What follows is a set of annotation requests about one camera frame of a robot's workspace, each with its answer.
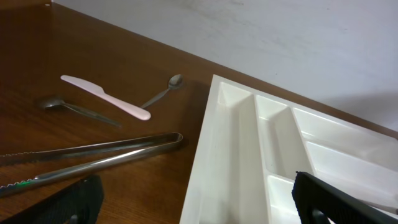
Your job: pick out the small steel teaspoon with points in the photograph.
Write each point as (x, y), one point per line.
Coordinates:
(55, 101)
(174, 83)

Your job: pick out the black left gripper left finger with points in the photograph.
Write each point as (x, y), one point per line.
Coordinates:
(79, 203)

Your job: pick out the small steel teaspoon upper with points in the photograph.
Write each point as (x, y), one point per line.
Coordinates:
(174, 83)

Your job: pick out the white plastic cutlery tray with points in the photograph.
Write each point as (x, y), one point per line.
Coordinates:
(252, 144)

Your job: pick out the long steel tongs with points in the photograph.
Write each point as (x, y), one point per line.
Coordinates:
(108, 153)

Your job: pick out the small steel teaspoon lower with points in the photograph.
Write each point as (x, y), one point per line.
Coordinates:
(55, 101)

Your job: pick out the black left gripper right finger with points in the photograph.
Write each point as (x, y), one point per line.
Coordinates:
(318, 202)

